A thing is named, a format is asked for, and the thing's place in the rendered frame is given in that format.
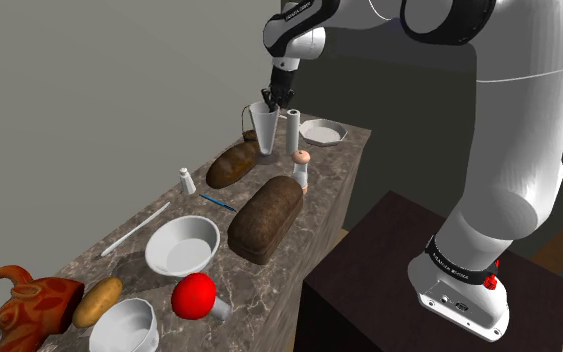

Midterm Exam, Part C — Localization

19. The long white stick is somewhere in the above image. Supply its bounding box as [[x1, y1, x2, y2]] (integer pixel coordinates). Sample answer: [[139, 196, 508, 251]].
[[100, 201, 172, 258]]

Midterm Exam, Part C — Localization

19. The brown potato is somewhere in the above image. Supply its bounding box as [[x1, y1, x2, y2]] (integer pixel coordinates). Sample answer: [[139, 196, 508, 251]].
[[71, 277, 124, 329]]

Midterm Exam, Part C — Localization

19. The white cylinder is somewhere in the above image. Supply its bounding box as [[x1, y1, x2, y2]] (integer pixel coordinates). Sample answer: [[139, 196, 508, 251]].
[[285, 108, 302, 156]]

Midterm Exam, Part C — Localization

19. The blue pen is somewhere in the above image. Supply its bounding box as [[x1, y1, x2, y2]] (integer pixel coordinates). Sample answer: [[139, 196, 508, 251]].
[[198, 193, 237, 213]]

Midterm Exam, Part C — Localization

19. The rectangular dark bread loaf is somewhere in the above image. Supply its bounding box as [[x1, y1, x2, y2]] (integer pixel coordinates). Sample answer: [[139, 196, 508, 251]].
[[226, 175, 305, 266]]

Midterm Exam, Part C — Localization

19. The small brown pot with handle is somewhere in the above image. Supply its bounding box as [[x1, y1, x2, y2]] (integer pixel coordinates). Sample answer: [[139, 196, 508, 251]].
[[240, 106, 260, 144]]

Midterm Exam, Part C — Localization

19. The grey conical measuring cup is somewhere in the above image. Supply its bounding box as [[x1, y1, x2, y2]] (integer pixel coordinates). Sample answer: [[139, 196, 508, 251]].
[[248, 101, 281, 166]]

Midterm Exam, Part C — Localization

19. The white faceted bowl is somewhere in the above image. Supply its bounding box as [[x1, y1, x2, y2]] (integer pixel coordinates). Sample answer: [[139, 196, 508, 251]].
[[88, 297, 160, 352]]

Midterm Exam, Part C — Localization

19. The oval brown bread loaf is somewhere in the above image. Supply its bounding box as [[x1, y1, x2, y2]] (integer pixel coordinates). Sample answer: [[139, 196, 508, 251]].
[[205, 140, 261, 190]]

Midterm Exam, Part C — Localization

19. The white octagonal plate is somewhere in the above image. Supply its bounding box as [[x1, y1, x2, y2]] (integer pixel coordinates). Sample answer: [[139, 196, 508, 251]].
[[298, 118, 349, 147]]

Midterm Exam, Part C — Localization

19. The red-capped mushroom figure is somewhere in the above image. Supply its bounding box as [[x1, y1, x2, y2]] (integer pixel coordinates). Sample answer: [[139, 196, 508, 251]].
[[170, 272, 233, 322]]

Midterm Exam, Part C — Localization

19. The round white bowl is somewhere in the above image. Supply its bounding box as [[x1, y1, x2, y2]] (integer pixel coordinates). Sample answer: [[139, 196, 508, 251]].
[[144, 215, 222, 279]]

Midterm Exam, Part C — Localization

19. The dark robot stand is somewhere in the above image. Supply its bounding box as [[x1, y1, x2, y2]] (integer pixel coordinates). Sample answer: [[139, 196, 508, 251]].
[[293, 189, 563, 352]]

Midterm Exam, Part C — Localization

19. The small white salt shaker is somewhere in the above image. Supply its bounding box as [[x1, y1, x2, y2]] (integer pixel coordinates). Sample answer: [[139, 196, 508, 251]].
[[178, 167, 197, 196]]

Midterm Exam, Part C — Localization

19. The pepper mill with pink top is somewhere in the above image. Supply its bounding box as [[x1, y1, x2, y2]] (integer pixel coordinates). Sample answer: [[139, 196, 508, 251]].
[[291, 149, 311, 196]]

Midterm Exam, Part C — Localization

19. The orange patterned jug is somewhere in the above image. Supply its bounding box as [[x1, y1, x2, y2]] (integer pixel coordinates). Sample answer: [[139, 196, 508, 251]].
[[0, 264, 86, 352]]

